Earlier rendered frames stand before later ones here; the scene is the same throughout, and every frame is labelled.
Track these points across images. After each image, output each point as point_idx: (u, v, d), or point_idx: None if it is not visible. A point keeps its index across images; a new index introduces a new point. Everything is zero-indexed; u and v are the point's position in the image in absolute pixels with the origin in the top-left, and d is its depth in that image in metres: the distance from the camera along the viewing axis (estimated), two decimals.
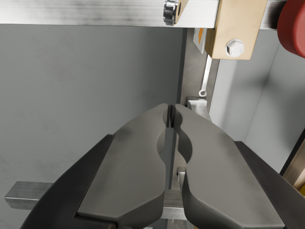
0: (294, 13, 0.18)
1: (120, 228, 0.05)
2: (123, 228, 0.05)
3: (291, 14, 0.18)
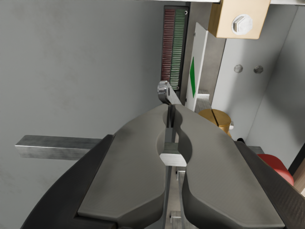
0: None
1: (120, 228, 0.05)
2: (123, 228, 0.05)
3: None
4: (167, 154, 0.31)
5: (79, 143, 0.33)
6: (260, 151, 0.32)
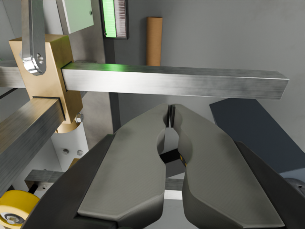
0: None
1: (120, 228, 0.05)
2: (123, 228, 0.05)
3: None
4: None
5: None
6: None
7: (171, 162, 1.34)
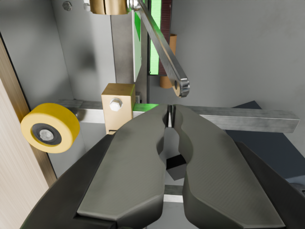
0: None
1: (120, 228, 0.05)
2: (123, 228, 0.05)
3: None
4: None
5: None
6: None
7: (181, 166, 1.43)
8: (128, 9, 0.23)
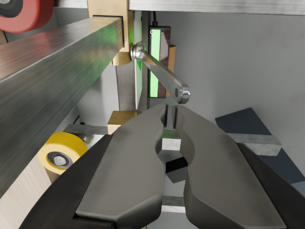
0: None
1: (120, 228, 0.05)
2: (123, 228, 0.05)
3: None
4: (142, 8, 0.23)
5: (264, 13, 0.24)
6: None
7: (179, 169, 1.48)
8: (131, 57, 0.27)
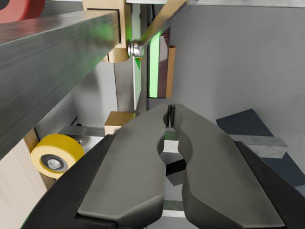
0: None
1: (120, 228, 0.05)
2: (123, 228, 0.05)
3: None
4: (140, 1, 0.22)
5: (269, 7, 0.22)
6: None
7: (180, 171, 1.45)
8: (128, 52, 0.25)
